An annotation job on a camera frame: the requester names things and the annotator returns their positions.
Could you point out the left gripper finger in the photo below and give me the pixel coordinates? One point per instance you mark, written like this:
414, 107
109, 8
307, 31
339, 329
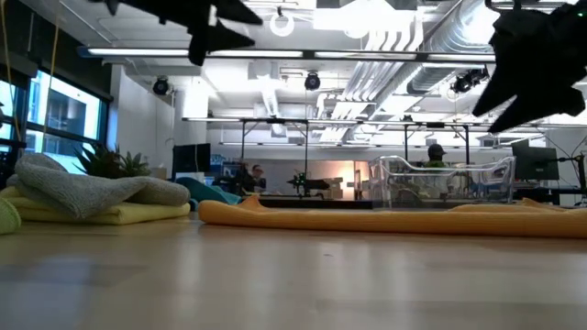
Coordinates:
227, 36
238, 11

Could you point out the black computer monitor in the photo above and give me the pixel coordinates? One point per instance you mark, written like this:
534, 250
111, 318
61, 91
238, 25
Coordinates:
192, 158
534, 160

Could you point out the large window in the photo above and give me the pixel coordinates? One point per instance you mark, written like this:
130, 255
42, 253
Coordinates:
64, 114

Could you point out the potted succulent plant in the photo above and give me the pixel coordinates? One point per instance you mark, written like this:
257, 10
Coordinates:
110, 162

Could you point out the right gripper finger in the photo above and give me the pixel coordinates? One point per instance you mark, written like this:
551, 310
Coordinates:
504, 91
550, 103

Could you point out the small background robot arm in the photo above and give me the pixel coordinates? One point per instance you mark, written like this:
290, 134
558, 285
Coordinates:
307, 183

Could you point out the yellow microfiber towel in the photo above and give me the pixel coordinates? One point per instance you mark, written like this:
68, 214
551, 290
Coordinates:
137, 214

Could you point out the orange microfiber towel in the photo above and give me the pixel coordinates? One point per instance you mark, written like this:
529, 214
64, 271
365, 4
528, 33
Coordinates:
367, 222

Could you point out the clear plastic bin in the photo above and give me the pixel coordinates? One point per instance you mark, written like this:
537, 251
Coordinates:
440, 183

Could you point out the grey microfiber towel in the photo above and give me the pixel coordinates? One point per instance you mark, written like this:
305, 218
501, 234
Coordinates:
91, 190

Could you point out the black background rig frame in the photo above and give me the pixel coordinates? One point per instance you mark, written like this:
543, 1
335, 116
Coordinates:
275, 120

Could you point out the teal microfiber towel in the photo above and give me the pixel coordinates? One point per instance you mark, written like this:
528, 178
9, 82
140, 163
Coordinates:
206, 192

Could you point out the person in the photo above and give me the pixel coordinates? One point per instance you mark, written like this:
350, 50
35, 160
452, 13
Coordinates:
254, 176
435, 153

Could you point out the black ceiling spotlight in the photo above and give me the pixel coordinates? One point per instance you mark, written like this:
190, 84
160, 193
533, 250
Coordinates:
312, 81
161, 86
468, 80

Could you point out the overhead bar with light strips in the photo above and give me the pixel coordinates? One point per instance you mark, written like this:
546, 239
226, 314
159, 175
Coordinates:
284, 53

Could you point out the green microfiber towel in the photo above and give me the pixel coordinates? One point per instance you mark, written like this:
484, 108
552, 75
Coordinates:
7, 217

